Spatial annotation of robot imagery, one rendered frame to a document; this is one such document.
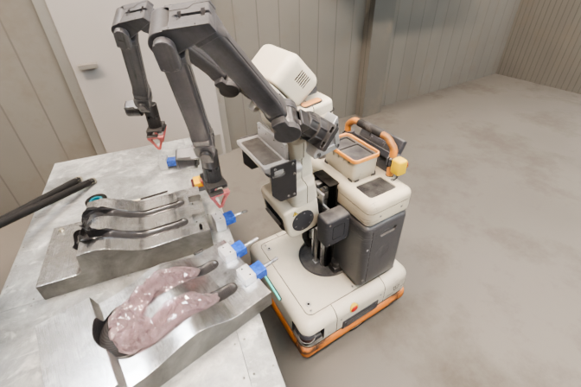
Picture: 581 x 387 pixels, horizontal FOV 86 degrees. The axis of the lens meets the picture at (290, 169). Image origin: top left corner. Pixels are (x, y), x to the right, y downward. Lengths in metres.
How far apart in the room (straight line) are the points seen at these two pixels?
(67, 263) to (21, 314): 0.16
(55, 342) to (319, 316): 1.00
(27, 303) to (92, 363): 0.43
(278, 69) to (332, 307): 1.09
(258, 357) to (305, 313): 0.70
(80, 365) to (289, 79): 0.86
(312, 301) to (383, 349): 0.46
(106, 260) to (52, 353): 0.28
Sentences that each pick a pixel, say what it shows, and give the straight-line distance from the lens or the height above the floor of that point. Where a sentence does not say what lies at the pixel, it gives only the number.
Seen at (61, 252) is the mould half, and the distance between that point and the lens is 1.26.
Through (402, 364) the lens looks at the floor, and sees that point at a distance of 1.84.
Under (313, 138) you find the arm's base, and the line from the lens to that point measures 0.91.
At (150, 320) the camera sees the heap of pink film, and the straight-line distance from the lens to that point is 0.90.
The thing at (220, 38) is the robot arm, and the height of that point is 1.49.
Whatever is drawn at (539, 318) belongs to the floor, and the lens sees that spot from 2.27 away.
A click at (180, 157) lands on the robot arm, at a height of 1.13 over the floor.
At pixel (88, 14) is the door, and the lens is 2.72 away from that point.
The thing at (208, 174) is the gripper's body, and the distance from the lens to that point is 1.03.
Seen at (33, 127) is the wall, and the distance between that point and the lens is 2.98.
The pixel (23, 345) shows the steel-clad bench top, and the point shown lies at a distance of 1.16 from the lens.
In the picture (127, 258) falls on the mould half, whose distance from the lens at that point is 1.11.
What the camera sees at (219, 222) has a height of 0.85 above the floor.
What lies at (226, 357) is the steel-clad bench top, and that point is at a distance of 0.91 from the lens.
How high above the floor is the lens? 1.61
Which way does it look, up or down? 34 degrees down
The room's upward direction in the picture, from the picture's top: 2 degrees counter-clockwise
